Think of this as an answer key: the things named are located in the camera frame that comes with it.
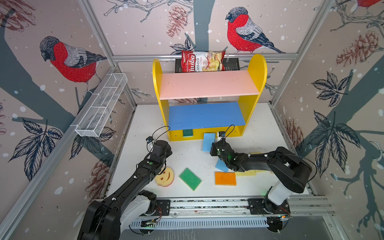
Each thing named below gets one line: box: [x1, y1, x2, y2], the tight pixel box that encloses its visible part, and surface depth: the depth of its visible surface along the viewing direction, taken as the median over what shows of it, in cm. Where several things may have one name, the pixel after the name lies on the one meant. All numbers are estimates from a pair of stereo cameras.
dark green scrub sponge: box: [183, 129, 193, 138], surface depth 102 cm
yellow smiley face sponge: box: [155, 167, 175, 187], surface depth 82 cm
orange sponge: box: [214, 171, 237, 186], surface depth 83 cm
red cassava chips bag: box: [181, 50, 226, 73], surface depth 89 cm
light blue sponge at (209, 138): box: [202, 133, 216, 153], surface depth 97 cm
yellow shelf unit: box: [152, 54, 268, 142], surface depth 78 cm
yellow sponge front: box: [235, 169, 257, 177], surface depth 85 cm
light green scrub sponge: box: [179, 167, 202, 192], surface depth 83 cm
